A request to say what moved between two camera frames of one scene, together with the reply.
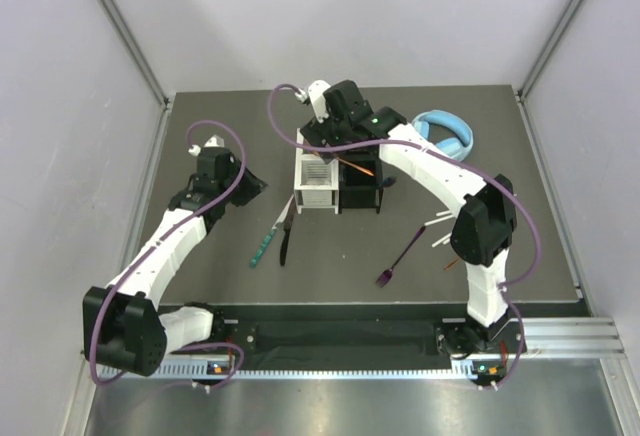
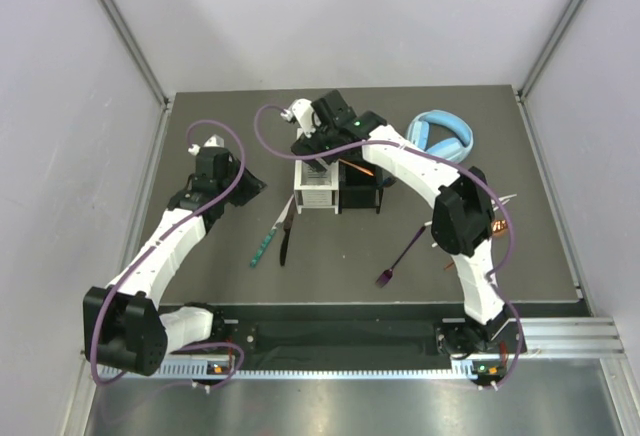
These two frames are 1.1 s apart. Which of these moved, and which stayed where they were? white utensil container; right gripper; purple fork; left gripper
Moved: right gripper
Stayed: white utensil container; purple fork; left gripper
